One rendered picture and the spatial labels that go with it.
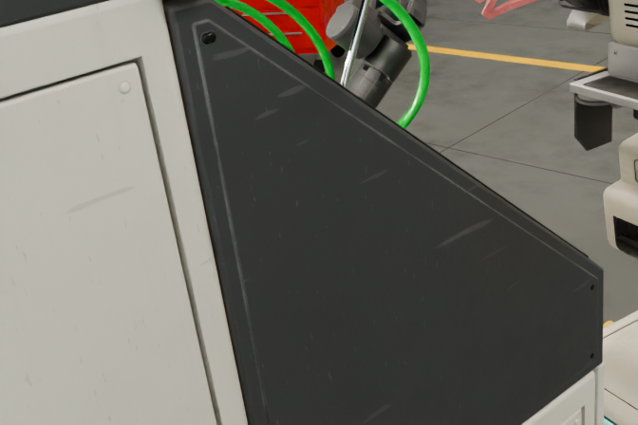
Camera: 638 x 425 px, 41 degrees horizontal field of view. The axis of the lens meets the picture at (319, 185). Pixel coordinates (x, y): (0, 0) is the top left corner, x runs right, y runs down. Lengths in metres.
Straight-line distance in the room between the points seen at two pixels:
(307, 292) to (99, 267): 0.22
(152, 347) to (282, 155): 0.20
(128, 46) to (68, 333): 0.23
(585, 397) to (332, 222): 0.61
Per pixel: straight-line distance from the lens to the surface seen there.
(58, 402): 0.73
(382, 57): 1.23
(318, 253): 0.82
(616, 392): 2.10
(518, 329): 1.11
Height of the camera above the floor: 1.57
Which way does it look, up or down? 24 degrees down
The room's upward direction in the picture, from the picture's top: 8 degrees counter-clockwise
